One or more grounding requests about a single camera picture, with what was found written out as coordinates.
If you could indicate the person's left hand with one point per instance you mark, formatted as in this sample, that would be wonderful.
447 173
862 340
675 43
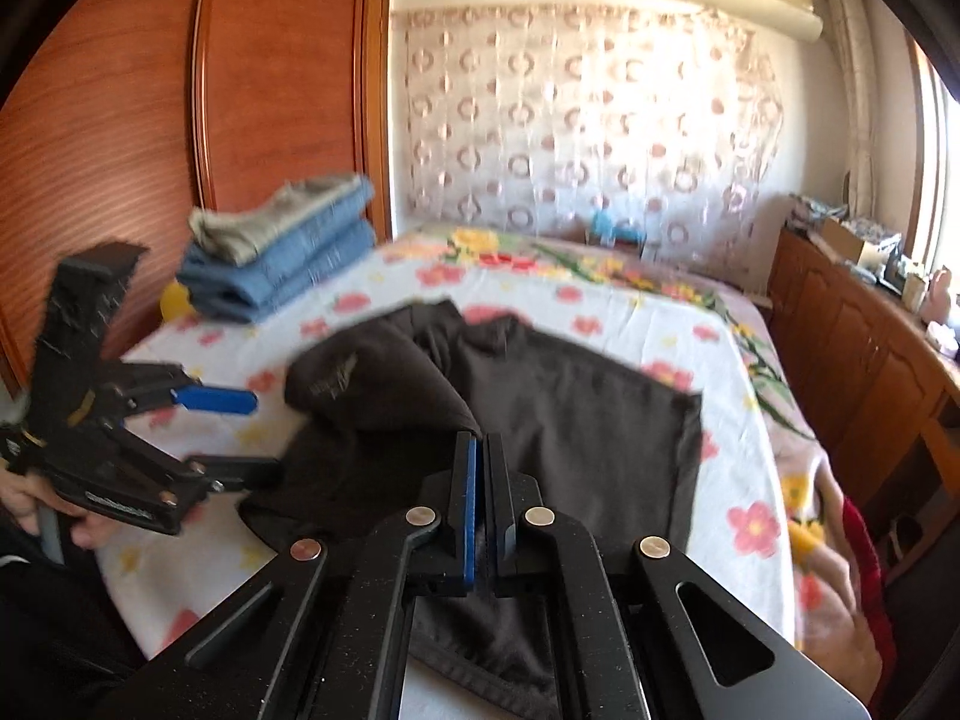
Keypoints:
90 531

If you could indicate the long wooden cabinet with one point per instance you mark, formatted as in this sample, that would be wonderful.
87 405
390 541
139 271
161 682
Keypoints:
847 360

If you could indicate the circle patterned sheer curtain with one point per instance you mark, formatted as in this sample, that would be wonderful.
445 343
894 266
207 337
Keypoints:
585 127

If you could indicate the folded grey pants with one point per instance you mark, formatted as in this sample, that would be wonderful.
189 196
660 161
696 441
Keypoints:
262 229

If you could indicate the yellow cloth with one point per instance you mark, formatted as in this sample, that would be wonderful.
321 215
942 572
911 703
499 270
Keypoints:
178 300

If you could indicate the cream window curtain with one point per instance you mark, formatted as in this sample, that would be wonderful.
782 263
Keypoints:
855 90

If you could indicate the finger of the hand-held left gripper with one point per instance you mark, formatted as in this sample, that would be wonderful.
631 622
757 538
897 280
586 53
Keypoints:
217 400
240 471

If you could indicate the blue patterned cloth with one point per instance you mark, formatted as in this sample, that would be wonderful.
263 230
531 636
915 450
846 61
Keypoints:
806 211

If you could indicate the pale pink jug bottle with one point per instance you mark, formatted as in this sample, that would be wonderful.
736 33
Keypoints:
942 292

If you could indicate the white floral bed sheet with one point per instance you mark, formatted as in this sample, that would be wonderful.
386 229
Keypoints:
540 300

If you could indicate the wooden wardrobe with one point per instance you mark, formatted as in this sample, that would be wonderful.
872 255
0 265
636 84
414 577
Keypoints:
262 90

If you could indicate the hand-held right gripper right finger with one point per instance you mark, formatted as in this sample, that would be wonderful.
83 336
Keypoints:
499 532

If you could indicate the open cardboard box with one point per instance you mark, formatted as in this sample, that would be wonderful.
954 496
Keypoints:
844 240

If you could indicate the wooden framed window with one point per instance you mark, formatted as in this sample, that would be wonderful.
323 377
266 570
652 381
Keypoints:
937 165

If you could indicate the black pants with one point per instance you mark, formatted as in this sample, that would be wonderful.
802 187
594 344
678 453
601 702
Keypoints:
585 420

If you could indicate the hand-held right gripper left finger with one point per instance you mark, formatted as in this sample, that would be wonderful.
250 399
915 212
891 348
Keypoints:
470 510

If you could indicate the red cloth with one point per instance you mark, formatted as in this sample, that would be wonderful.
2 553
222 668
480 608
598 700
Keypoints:
866 577

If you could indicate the folded blue jeans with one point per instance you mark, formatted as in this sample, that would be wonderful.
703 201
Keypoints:
300 270

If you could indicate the person's left forearm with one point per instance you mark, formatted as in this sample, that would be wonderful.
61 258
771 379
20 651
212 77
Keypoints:
45 630

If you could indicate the cream jar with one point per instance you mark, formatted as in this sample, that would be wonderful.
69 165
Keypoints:
915 292

